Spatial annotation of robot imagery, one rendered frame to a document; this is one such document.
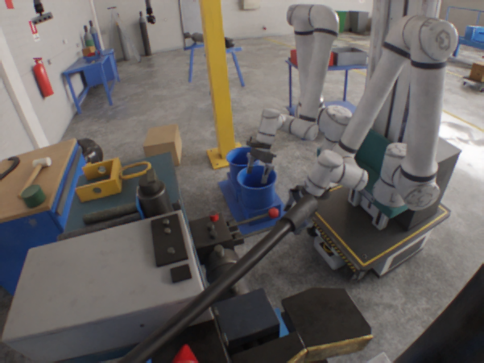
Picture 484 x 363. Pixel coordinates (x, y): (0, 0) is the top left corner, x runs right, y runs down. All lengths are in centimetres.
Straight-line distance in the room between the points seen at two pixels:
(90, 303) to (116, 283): 6
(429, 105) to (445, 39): 22
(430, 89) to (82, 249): 107
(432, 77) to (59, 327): 113
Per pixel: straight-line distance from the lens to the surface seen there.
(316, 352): 69
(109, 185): 101
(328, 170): 99
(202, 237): 83
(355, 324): 70
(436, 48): 92
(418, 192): 116
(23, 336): 64
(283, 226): 37
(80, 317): 58
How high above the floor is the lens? 162
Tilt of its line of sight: 36 degrees down
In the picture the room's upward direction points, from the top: 5 degrees counter-clockwise
